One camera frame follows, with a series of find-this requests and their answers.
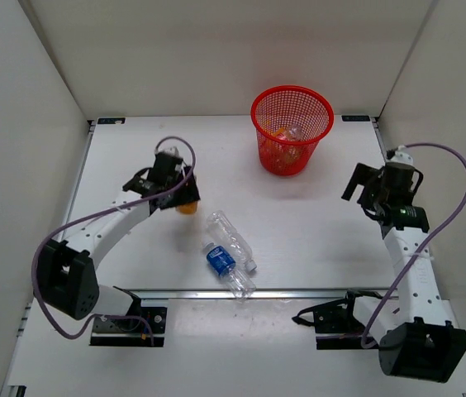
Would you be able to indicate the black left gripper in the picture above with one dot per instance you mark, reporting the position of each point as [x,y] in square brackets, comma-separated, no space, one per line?
[189,193]

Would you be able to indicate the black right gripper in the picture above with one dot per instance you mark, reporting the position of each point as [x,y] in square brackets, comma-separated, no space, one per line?
[366,176]

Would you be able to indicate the orange juice bottle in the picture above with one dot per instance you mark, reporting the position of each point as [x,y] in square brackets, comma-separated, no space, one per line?
[279,152]
[188,208]

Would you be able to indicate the large clear plastic bottle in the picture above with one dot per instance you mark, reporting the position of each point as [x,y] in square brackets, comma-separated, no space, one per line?
[220,228]

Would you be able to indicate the clear bottle blue label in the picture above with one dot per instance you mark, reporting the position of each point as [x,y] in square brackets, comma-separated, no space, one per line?
[233,277]

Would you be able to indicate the clear bottle red cap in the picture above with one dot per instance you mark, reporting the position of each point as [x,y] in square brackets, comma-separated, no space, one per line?
[293,133]

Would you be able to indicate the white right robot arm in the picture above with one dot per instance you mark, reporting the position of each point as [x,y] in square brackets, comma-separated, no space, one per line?
[418,339]

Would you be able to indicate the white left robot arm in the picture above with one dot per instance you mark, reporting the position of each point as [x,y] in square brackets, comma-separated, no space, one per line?
[66,271]

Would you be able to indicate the red mesh plastic bin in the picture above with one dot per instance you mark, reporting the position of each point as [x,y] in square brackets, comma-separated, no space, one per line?
[290,121]

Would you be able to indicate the black label sticker, right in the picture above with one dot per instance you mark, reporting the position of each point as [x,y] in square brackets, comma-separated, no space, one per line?
[355,118]

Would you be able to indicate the black label sticker, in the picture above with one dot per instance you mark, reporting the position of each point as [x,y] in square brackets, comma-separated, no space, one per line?
[111,120]
[355,118]

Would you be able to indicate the black label sticker, left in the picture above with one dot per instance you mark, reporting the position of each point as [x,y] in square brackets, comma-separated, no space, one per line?
[111,120]

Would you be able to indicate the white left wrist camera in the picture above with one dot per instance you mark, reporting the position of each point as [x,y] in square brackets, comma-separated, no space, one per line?
[173,151]

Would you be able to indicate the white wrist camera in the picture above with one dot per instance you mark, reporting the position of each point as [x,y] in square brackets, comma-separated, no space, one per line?
[173,151]
[400,156]

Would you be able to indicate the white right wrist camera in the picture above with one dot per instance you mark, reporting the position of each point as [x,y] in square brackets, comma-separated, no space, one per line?
[400,156]

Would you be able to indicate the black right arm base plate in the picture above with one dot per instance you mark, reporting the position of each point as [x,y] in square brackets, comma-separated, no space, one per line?
[334,324]

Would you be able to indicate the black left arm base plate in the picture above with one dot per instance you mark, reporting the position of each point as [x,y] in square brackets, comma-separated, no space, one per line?
[132,333]

